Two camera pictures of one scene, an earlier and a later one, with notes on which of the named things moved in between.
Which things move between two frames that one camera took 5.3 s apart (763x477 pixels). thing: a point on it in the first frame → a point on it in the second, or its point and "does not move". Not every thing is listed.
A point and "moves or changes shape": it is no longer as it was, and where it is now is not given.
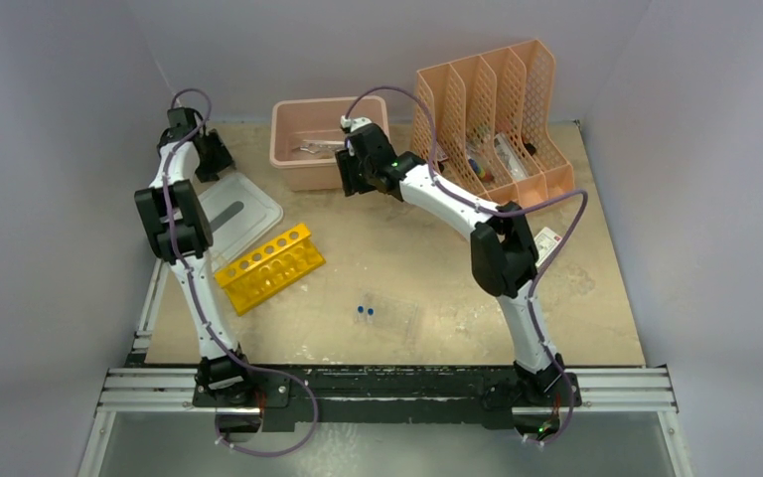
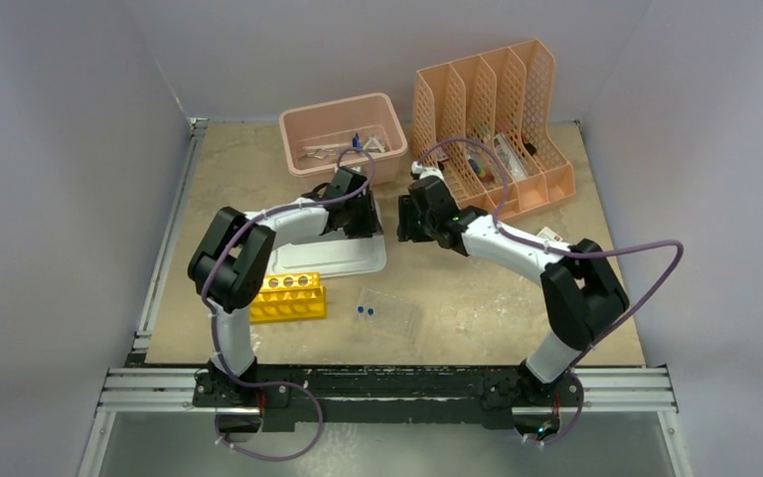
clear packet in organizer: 510,157 does not move
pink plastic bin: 305,132 moves or changes shape
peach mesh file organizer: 494,124 does not move
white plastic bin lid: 238,211 → 332,254
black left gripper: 224,160 → 371,225
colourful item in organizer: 479,170 does not move
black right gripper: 348,161 → 407,231
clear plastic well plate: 392,317 does not move
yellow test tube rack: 269,269 moves or changes shape
